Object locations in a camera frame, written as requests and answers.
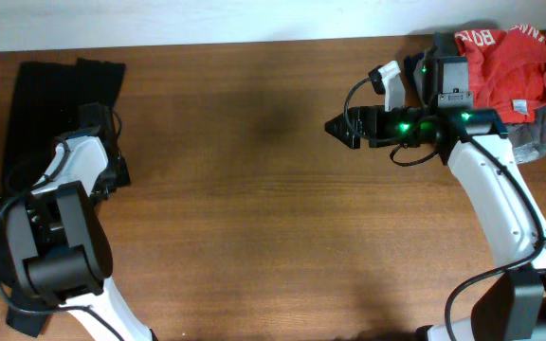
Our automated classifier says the black polo shirt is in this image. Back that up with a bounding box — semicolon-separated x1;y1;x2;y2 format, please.
0;59;126;337

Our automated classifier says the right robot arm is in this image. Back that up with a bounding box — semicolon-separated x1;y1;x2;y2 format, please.
325;50;546;341

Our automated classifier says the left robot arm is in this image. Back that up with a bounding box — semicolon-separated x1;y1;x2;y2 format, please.
0;102;155;341

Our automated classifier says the red t-shirt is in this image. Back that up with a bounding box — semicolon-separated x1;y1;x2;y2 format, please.
454;24;546;124

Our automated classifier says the grey garment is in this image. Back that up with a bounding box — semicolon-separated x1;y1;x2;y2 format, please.
403;32;546;164

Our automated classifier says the right black cable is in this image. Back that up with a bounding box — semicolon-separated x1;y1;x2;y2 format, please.
343;78;546;341

